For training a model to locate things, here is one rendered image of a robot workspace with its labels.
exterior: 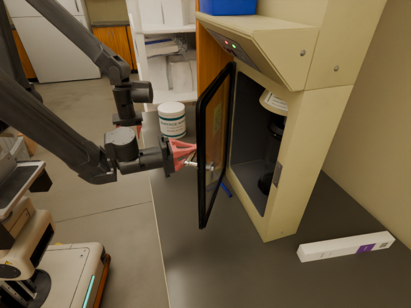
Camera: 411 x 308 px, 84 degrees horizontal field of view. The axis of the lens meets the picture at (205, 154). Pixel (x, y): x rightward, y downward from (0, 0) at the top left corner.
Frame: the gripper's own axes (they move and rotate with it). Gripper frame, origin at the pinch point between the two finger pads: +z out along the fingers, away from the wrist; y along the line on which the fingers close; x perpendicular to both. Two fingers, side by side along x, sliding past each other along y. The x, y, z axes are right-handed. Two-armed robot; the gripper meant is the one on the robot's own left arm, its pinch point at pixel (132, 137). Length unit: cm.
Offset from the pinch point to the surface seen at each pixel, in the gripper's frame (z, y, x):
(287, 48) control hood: -39, 28, -46
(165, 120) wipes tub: 4.9, 15.3, 19.6
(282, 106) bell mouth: -24, 37, -37
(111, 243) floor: 110, -34, 36
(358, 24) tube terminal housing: -42, 40, -46
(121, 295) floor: 110, -27, -4
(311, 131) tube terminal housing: -22, 38, -46
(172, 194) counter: 15.7, 10.7, -18.3
